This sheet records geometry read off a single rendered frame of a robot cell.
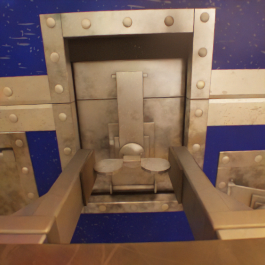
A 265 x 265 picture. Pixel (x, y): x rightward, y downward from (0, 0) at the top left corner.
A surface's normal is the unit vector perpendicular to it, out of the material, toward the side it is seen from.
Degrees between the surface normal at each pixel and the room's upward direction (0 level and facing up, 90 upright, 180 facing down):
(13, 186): 90
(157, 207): 90
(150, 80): 90
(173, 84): 90
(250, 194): 115
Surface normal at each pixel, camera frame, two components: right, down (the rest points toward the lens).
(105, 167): -0.03, -0.96
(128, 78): 0.00, 0.30
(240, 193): -0.42, 0.29
